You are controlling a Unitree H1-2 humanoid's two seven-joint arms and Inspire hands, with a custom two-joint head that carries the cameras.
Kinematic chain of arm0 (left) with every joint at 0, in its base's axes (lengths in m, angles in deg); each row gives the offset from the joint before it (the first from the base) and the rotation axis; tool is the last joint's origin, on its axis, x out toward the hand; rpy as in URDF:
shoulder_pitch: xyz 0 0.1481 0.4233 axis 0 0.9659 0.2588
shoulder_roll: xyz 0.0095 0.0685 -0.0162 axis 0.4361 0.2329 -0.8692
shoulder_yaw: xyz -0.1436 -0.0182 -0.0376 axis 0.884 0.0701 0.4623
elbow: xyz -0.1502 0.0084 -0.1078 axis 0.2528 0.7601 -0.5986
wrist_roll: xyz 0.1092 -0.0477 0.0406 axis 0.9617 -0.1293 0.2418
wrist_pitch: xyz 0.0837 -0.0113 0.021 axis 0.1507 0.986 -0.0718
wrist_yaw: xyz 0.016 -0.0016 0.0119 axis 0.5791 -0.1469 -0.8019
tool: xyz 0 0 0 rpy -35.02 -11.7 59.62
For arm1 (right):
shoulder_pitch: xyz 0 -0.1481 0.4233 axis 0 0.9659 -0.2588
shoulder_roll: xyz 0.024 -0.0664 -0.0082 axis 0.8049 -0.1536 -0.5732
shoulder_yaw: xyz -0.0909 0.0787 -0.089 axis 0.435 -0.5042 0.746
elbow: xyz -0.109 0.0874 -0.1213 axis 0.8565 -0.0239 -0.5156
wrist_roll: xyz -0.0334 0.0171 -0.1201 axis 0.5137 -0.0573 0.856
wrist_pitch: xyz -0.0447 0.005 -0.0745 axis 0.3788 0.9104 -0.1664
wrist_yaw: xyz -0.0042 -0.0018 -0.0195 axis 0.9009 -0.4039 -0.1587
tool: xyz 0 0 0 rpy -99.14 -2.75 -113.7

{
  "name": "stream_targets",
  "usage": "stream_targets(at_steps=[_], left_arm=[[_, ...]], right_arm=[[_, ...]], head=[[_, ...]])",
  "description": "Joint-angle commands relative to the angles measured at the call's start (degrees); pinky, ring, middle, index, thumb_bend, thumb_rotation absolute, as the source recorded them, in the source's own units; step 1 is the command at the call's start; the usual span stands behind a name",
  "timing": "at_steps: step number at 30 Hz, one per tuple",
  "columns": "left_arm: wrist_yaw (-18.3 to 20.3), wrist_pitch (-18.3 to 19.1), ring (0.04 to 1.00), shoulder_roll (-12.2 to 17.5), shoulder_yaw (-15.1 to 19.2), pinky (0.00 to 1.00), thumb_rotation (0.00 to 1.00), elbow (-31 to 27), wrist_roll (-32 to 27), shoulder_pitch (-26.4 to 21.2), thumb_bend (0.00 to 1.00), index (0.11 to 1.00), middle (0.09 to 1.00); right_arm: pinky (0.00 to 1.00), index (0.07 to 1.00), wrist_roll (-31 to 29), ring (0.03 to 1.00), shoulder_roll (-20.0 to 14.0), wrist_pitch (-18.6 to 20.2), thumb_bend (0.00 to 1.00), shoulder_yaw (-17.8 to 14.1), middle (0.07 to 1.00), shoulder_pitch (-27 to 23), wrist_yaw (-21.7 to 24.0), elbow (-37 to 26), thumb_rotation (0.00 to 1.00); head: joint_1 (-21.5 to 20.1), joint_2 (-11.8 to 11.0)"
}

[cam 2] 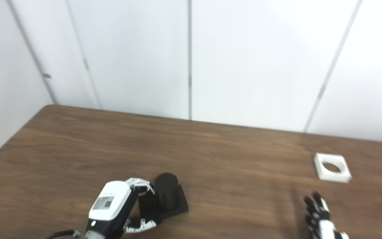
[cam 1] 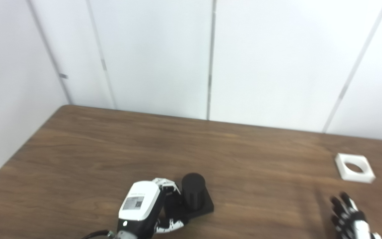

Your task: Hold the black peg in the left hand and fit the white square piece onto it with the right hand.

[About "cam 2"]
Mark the white and black right hand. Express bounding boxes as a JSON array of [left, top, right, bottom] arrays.
[[303, 192, 350, 239]]

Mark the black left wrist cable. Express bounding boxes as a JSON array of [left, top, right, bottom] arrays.
[[45, 230, 79, 239]]

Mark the white and black left hand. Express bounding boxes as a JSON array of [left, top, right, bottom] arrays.
[[86, 178, 161, 239]]

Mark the black peg with square base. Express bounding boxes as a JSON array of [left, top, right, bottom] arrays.
[[139, 173, 189, 219]]

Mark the white square piece with hole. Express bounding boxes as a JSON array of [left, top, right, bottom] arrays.
[[313, 153, 352, 183]]

